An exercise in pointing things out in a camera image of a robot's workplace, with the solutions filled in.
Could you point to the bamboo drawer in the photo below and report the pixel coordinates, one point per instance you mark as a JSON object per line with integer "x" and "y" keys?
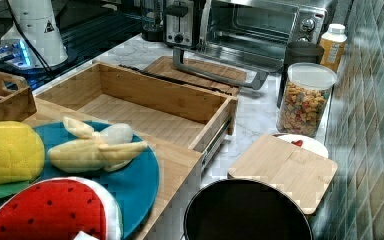
{"x": 180, "y": 113}

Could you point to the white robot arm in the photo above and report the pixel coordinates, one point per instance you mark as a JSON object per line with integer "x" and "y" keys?
{"x": 34, "y": 35}

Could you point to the large wooden cutting board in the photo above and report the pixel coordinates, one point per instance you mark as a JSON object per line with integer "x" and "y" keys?
{"x": 163, "y": 68}

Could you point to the plush peeled banana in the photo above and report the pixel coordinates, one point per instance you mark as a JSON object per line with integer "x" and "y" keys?
{"x": 109, "y": 149}

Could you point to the teal round felt mat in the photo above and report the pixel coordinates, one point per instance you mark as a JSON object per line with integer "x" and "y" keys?
{"x": 134, "y": 187}

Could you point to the stainless toaster oven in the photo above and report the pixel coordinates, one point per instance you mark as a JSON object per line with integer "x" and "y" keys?
{"x": 252, "y": 34}

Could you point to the black round pot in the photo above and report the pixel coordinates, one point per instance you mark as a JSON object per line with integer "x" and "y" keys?
{"x": 239, "y": 209}

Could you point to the black slot toaster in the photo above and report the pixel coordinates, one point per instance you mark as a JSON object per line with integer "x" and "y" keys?
{"x": 179, "y": 22}

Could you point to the white bowl with lid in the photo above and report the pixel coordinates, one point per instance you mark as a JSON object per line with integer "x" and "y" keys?
{"x": 305, "y": 142}

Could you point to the clear cereal jar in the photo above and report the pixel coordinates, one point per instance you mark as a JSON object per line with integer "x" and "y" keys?
{"x": 305, "y": 97}

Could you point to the black coffee grinder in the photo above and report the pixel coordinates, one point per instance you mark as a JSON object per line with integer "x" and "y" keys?
{"x": 151, "y": 16}

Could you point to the teal container bamboo lid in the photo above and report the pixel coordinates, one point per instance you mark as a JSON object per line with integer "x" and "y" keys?
{"x": 301, "y": 174}

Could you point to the plush watermelon slice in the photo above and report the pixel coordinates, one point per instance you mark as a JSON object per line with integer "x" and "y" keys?
{"x": 63, "y": 208}

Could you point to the orange bottle white cap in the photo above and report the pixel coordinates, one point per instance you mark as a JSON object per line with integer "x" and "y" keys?
{"x": 333, "y": 42}

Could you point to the plush yellow lemon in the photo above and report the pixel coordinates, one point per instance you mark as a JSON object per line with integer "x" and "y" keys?
{"x": 22, "y": 153}

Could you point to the wooden tea box tray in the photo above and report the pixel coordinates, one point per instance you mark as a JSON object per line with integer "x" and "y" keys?
{"x": 16, "y": 98}

